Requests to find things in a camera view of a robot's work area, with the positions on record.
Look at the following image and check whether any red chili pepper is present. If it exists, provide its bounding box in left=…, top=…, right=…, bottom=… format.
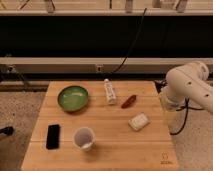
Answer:
left=121, top=95, right=137, bottom=109

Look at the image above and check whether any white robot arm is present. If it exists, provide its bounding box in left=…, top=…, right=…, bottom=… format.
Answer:
left=159, top=61, right=213, bottom=125

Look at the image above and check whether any black hanging cable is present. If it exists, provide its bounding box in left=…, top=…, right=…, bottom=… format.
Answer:
left=99, top=7, right=148, bottom=78

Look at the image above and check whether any black object at left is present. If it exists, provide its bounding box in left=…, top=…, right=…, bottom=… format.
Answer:
left=0, top=126, right=14, bottom=136

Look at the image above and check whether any white sponge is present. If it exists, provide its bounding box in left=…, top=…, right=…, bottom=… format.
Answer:
left=128, top=113, right=149, bottom=131

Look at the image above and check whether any green bowl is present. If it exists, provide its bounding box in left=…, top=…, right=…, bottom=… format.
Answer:
left=57, top=85, right=89, bottom=112

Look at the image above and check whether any black smartphone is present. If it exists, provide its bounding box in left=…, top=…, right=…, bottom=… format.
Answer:
left=46, top=124, right=60, bottom=149

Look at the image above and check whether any white ceramic cup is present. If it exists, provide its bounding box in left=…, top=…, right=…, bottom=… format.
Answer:
left=73, top=127, right=95, bottom=151

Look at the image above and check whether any wooden cutting board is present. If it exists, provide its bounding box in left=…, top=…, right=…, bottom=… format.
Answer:
left=22, top=81, right=179, bottom=171

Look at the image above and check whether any white tube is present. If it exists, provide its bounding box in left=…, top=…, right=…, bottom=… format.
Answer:
left=104, top=79, right=116, bottom=105

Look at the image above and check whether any grey metal rail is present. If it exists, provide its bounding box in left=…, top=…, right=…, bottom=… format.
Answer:
left=0, top=57, right=213, bottom=74

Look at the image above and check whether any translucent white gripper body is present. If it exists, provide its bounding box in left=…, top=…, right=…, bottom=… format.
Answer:
left=159, top=92, right=176, bottom=126

